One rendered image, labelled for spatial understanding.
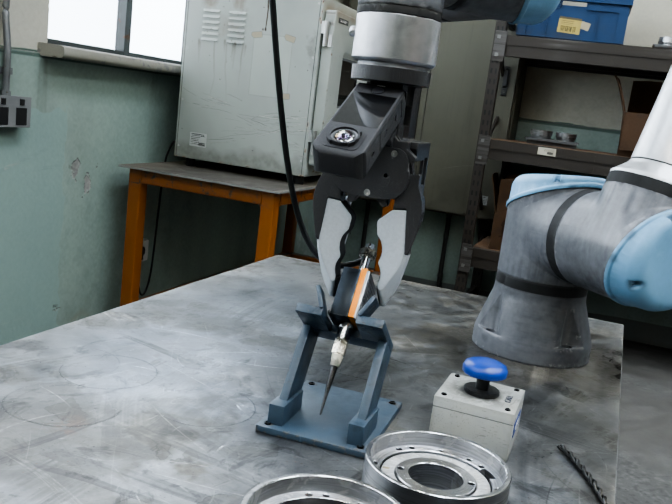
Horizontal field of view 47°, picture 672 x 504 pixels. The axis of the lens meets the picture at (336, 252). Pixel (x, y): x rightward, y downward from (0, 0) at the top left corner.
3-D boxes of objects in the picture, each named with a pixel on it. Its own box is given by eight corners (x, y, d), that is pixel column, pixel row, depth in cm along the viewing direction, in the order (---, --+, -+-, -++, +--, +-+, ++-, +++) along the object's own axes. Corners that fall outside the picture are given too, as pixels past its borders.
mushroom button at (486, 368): (496, 426, 67) (505, 372, 66) (451, 414, 69) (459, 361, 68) (503, 411, 71) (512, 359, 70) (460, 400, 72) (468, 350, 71)
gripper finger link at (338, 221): (349, 287, 77) (377, 199, 75) (330, 299, 71) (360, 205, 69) (321, 276, 78) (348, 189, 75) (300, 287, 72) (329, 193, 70)
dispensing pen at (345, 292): (298, 404, 65) (352, 231, 71) (309, 417, 69) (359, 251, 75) (323, 410, 64) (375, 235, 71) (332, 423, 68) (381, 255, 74)
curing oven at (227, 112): (321, 189, 269) (344, -4, 257) (171, 164, 289) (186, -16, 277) (375, 180, 326) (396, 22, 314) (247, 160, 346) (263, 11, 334)
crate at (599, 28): (621, 55, 397) (629, 11, 393) (624, 47, 361) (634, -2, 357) (519, 45, 412) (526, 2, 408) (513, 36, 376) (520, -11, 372)
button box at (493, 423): (506, 464, 66) (516, 410, 65) (426, 442, 68) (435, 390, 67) (519, 431, 73) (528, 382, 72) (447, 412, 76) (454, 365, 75)
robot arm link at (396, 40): (432, 16, 64) (339, 8, 66) (424, 73, 64) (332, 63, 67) (448, 28, 71) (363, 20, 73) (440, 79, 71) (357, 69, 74)
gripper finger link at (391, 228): (423, 296, 75) (419, 200, 73) (409, 309, 69) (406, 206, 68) (391, 295, 76) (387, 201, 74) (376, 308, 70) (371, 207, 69)
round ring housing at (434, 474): (462, 475, 63) (470, 428, 62) (530, 549, 53) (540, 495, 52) (340, 479, 60) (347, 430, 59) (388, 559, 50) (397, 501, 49)
